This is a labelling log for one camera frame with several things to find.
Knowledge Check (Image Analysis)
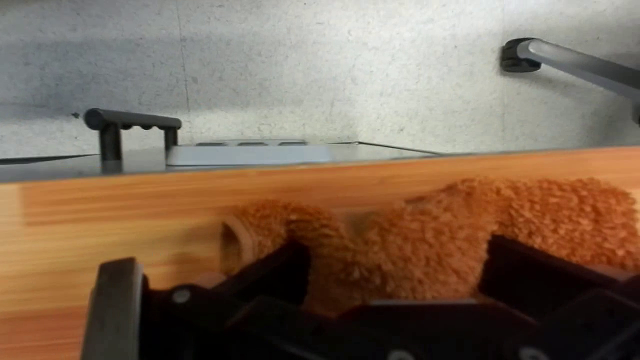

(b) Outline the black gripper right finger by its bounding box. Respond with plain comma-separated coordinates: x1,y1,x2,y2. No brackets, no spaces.
478,231,640,315

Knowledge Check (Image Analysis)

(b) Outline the black cabinet door handle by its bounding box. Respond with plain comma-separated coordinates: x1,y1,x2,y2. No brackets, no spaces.
82,106,185,175

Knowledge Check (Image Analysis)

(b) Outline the orange terry towel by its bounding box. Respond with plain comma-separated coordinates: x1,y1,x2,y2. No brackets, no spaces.
219,173,640,319

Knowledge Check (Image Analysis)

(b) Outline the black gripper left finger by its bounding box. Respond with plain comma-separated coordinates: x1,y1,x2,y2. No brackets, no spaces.
212,238,315,315

